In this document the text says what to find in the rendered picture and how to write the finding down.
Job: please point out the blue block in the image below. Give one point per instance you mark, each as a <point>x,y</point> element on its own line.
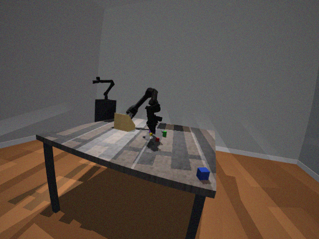
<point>202,173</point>

